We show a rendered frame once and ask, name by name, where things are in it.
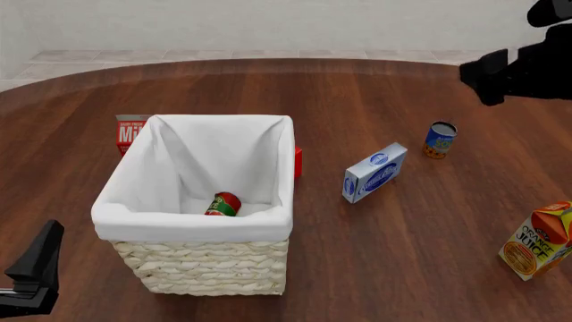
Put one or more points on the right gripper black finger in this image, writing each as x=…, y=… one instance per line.
x=489, y=65
x=491, y=92

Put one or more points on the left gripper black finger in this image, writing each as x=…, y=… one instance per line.
x=41, y=255

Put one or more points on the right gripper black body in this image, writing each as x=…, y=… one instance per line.
x=525, y=72

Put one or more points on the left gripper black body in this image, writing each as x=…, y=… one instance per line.
x=22, y=303

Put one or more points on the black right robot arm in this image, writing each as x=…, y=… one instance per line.
x=558, y=63

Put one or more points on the blue alphabet soup can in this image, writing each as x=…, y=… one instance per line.
x=439, y=140

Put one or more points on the white-lined wicker basket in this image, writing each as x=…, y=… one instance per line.
x=201, y=261

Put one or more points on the red green tomato sauce can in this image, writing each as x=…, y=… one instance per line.
x=225, y=204

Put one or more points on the blue white cream cheese box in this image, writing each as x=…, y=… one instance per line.
x=375, y=172

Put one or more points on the red white milk carton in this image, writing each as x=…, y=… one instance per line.
x=128, y=134

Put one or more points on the orange juice carton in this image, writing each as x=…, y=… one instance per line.
x=536, y=241

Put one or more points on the small red box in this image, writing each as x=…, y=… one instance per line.
x=298, y=162

